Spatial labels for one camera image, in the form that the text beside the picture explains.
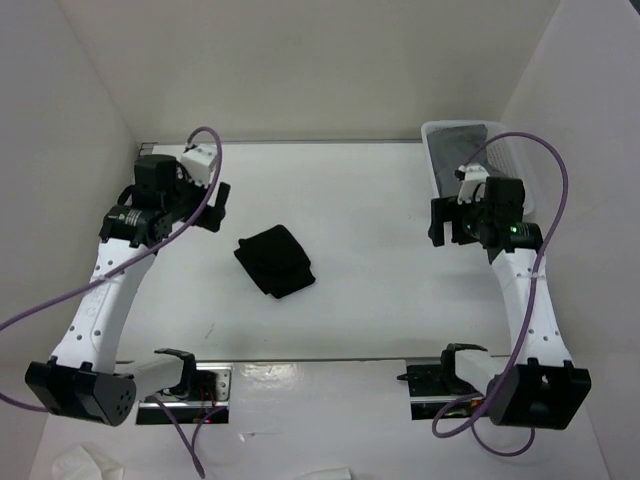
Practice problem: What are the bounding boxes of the white plastic basket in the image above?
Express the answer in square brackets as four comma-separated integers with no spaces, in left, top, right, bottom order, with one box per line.
[421,119,535,216]

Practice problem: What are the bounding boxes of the black skirt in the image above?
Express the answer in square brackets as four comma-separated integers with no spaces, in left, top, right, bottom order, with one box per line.
[234,224,316,299]

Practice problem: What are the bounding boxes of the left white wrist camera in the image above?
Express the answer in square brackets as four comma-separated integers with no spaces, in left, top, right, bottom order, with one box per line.
[179,144,218,187]

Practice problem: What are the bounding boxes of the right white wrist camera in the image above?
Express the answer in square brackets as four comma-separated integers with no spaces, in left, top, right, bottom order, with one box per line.
[454,163,489,205]

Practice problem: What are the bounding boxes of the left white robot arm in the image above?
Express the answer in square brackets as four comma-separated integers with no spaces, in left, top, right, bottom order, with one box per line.
[25,147,230,426]

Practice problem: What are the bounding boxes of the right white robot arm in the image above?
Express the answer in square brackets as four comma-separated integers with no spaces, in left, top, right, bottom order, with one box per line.
[428,176,591,430]

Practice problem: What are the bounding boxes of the crumpled white tissue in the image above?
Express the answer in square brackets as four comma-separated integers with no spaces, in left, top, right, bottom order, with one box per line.
[51,444,124,480]

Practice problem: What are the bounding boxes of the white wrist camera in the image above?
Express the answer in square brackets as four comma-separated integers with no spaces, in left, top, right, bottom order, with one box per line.
[454,163,489,205]
[179,144,218,187]

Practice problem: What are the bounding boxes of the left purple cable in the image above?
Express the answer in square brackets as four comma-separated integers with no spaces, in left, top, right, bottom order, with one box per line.
[0,127,224,478]

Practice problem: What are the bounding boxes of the grey skirt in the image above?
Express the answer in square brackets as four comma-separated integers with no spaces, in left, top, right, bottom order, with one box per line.
[427,124,488,197]

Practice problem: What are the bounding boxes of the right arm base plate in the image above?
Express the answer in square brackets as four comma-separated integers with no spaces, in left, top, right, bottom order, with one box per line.
[396,359,475,421]

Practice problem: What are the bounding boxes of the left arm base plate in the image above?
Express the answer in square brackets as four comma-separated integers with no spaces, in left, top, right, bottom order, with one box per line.
[155,362,233,425]

